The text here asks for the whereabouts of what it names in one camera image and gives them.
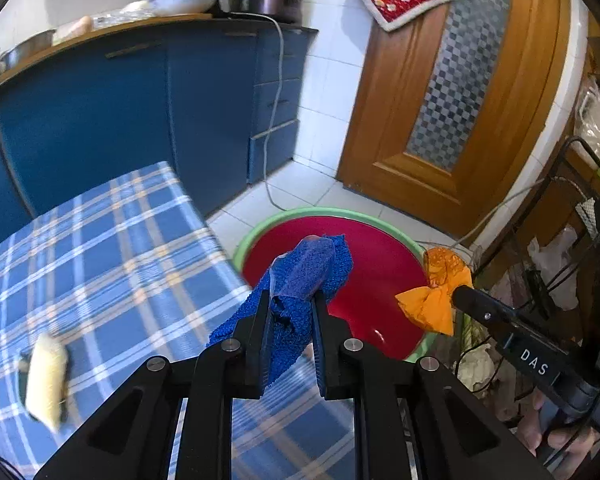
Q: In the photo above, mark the yellow sponge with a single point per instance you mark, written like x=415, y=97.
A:
x=47, y=380

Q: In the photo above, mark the person's right hand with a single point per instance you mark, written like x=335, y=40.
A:
x=535, y=425

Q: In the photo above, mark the orange cloth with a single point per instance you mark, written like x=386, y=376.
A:
x=437, y=290

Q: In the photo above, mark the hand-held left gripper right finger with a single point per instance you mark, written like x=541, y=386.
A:
x=325, y=345

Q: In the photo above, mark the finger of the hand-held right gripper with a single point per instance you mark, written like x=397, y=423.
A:
x=482, y=305

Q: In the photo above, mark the white food bag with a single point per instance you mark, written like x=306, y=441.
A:
x=140, y=7

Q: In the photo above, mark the blue knitted cloth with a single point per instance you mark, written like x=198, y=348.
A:
x=305, y=270

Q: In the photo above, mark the blue plaid tablecloth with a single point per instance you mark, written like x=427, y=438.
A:
x=130, y=270

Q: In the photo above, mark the blue drawer unit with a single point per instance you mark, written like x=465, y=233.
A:
x=277, y=105

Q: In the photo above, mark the wooden door with glass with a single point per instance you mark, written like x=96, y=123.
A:
x=395, y=125

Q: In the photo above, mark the blue kitchen cabinet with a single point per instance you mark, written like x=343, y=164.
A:
x=105, y=120

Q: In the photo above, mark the dark rice cooker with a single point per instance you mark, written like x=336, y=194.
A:
x=267, y=2

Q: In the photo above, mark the steel mixing bowl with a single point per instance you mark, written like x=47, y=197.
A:
x=27, y=47

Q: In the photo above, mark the white ceramic bowl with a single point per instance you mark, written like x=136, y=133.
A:
x=182, y=2

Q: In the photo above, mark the white plastic bag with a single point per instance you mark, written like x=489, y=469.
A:
x=552, y=260

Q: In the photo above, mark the clear plastic bag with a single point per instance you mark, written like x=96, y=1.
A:
x=597, y=115

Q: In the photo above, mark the red basin with green rim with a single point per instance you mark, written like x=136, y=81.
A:
x=380, y=270

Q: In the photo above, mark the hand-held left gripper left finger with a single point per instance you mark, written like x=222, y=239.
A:
x=252, y=340

